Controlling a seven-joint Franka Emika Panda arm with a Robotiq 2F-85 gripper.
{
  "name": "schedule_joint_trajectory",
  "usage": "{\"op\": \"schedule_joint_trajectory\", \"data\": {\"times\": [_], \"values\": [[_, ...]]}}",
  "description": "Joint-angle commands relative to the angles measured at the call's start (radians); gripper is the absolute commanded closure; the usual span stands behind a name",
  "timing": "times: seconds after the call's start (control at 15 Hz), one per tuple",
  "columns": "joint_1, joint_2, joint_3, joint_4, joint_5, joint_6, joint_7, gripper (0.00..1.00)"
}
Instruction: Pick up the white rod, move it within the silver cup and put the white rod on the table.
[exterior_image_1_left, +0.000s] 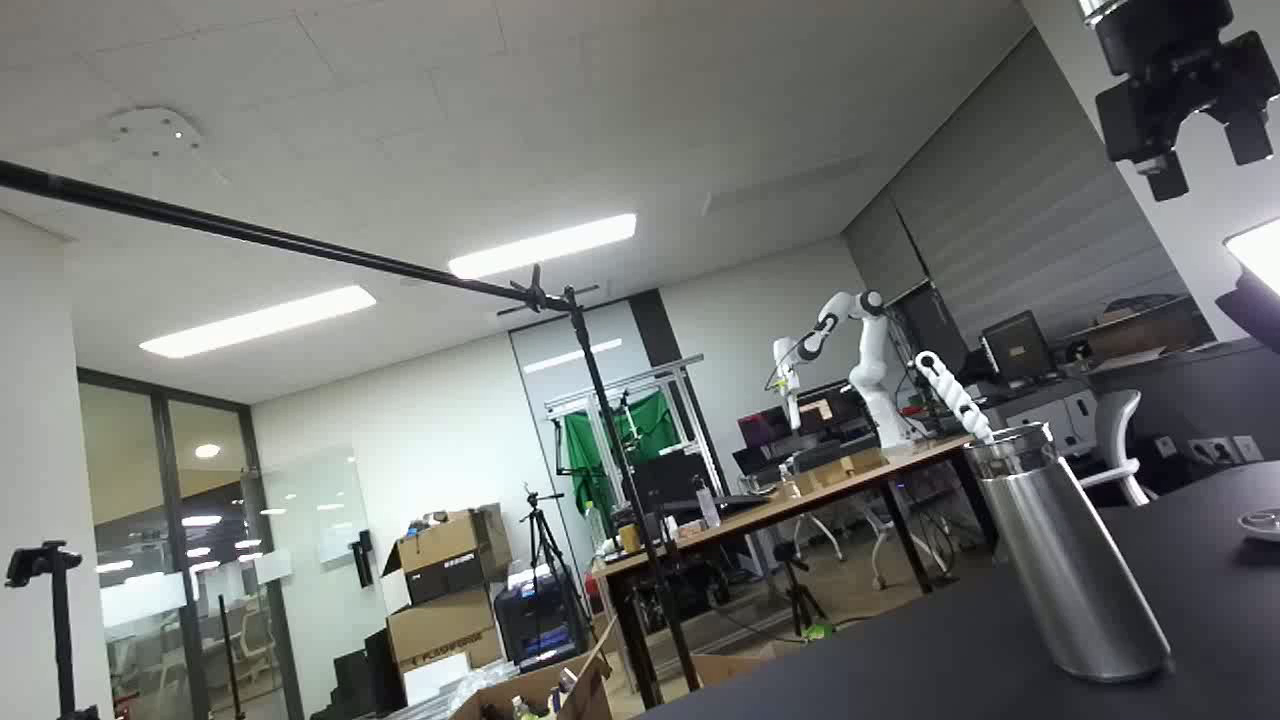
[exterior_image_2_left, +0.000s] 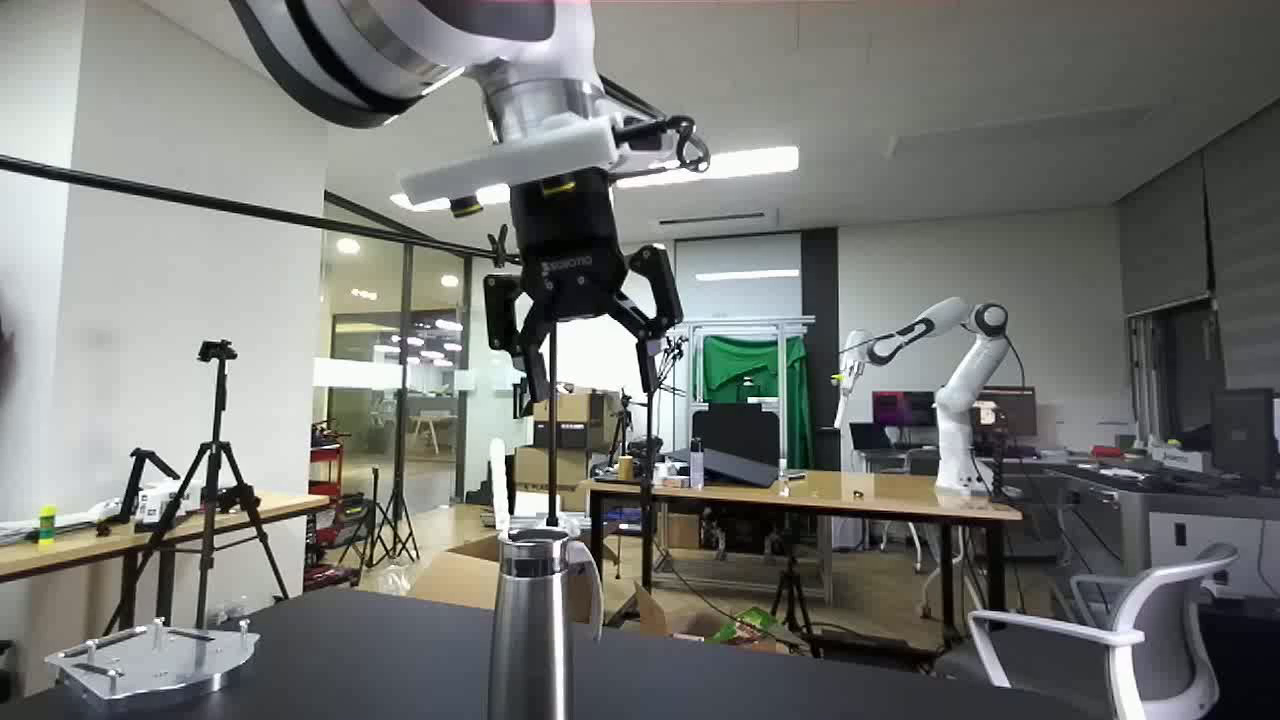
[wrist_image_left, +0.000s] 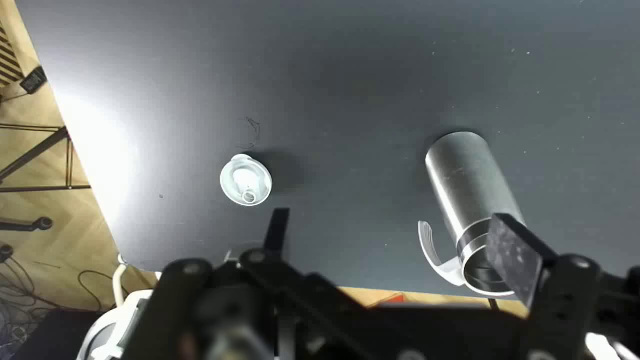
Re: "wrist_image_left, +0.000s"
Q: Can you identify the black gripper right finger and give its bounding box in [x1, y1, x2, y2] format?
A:
[485, 211, 640, 360]

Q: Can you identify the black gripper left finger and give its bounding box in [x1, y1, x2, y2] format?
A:
[126, 207, 403, 360]

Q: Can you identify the black clamp foot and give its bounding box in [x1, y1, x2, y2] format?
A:
[19, 64, 50, 95]

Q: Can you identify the silver metal cup with handle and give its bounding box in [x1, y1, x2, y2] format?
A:
[417, 130, 529, 297]

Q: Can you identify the black floor cable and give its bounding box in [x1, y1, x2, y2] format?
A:
[0, 242, 126, 315]

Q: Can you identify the black bar handle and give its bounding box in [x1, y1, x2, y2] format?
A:
[0, 214, 57, 234]

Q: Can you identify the black metal stand frame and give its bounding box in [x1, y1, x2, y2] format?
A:
[0, 124, 93, 196]

